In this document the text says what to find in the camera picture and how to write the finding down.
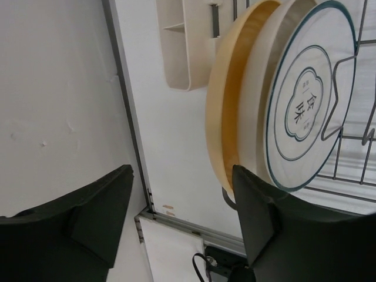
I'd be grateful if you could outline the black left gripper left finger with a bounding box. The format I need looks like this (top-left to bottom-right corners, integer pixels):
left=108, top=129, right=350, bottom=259
left=1, top=164, right=134, bottom=281

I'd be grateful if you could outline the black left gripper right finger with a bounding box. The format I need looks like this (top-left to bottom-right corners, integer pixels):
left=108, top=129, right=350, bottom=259
left=232, top=165, right=375, bottom=281

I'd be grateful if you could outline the yellow plate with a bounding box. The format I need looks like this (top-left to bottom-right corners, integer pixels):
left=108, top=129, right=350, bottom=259
left=205, top=1, right=281, bottom=194

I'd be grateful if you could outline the cream white plate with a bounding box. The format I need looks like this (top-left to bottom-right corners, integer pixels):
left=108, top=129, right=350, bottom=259
left=237, top=0, right=317, bottom=184

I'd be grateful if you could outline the cream plastic cutlery holder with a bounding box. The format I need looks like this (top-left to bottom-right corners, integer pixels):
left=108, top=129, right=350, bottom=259
left=155, top=0, right=250, bottom=92

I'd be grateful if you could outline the aluminium table rail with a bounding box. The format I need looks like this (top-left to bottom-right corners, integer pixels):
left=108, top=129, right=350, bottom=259
left=103, top=1, right=245, bottom=256

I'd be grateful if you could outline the grey wire dish rack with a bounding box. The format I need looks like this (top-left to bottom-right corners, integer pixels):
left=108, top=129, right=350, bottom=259
left=295, top=1, right=375, bottom=213

